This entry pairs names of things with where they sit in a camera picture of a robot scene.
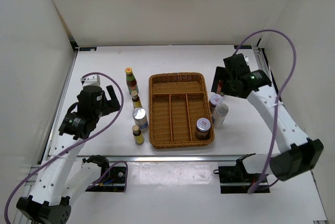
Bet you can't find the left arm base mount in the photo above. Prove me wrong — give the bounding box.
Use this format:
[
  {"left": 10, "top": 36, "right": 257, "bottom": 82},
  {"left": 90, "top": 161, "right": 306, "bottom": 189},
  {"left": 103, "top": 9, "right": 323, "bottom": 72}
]
[{"left": 82, "top": 155, "right": 128, "bottom": 193}]

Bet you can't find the green label sauce bottle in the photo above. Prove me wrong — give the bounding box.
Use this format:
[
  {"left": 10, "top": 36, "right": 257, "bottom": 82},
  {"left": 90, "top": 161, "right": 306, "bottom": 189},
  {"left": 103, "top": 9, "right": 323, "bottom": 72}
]
[{"left": 125, "top": 67, "right": 139, "bottom": 94}]

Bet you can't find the woven wicker divided basket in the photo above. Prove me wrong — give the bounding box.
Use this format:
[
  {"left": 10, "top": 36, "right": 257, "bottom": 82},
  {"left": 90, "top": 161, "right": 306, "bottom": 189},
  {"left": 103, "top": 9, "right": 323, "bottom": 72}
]
[{"left": 149, "top": 72, "right": 215, "bottom": 149}]

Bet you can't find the front aluminium rail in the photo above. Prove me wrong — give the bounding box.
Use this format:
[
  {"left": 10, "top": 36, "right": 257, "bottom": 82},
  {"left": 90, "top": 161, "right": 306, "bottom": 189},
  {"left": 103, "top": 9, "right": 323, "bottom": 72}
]
[{"left": 28, "top": 154, "right": 286, "bottom": 162}]

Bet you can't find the left blue table label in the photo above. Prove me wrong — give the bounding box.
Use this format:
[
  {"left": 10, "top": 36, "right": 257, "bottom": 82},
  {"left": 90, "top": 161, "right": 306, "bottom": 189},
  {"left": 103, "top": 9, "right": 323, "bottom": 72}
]
[{"left": 79, "top": 47, "right": 97, "bottom": 51}]

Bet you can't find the small yellow cork bottle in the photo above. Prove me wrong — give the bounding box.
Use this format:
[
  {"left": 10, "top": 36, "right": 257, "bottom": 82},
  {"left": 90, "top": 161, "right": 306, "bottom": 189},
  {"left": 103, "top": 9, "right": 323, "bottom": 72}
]
[{"left": 132, "top": 125, "right": 144, "bottom": 144}]

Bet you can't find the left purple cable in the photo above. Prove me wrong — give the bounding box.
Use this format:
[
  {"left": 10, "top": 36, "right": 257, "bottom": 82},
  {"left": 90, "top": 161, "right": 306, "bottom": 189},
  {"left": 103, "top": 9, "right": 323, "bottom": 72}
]
[{"left": 3, "top": 72, "right": 128, "bottom": 224}]

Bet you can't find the red label sauce bottle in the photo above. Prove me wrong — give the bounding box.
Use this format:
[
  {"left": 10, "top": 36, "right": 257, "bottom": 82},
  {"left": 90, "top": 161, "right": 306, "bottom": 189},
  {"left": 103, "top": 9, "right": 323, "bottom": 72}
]
[{"left": 216, "top": 80, "right": 224, "bottom": 96}]

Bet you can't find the right blue table label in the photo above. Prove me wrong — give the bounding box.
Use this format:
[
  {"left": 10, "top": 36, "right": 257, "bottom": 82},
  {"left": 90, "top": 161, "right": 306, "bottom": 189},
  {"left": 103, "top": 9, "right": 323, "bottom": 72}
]
[{"left": 234, "top": 44, "right": 252, "bottom": 50}]

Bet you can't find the silver lid blue can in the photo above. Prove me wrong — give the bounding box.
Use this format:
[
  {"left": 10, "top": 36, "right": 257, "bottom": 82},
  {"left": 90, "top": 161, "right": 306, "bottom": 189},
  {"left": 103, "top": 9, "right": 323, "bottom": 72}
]
[{"left": 132, "top": 107, "right": 149, "bottom": 132}]

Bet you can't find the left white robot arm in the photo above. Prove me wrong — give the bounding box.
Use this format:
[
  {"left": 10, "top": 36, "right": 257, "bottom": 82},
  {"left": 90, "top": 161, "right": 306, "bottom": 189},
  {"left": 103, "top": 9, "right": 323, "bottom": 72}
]
[{"left": 16, "top": 84, "right": 123, "bottom": 223}]

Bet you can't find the brown jar white lid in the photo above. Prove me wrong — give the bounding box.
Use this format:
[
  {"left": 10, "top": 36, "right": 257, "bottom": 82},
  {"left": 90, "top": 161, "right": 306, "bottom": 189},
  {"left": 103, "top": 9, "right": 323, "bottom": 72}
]
[
  {"left": 195, "top": 118, "right": 211, "bottom": 140},
  {"left": 209, "top": 94, "right": 223, "bottom": 113}
]

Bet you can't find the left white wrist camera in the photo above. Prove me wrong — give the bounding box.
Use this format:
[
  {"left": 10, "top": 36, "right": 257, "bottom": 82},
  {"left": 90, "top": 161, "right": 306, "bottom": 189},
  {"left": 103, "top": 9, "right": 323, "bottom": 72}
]
[{"left": 80, "top": 74, "right": 101, "bottom": 88}]

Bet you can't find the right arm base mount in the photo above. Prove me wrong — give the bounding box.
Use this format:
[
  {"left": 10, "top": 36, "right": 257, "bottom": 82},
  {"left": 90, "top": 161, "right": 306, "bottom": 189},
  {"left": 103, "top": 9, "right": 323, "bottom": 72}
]
[{"left": 213, "top": 153, "right": 267, "bottom": 194}]

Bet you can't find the blue table label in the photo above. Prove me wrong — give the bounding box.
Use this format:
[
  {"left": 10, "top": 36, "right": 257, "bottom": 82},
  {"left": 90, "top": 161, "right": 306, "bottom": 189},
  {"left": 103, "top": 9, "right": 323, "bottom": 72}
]
[
  {"left": 234, "top": 44, "right": 252, "bottom": 50},
  {"left": 79, "top": 47, "right": 97, "bottom": 51}
]

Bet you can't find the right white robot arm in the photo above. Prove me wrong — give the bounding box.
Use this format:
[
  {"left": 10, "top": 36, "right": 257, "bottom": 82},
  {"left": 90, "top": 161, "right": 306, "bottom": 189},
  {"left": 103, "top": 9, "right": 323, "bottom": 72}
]
[{"left": 212, "top": 53, "right": 324, "bottom": 182}]

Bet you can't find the small brown cork bottle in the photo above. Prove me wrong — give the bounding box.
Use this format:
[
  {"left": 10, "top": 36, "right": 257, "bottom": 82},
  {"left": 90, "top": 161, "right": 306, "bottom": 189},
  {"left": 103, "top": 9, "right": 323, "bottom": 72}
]
[{"left": 131, "top": 91, "right": 142, "bottom": 109}]

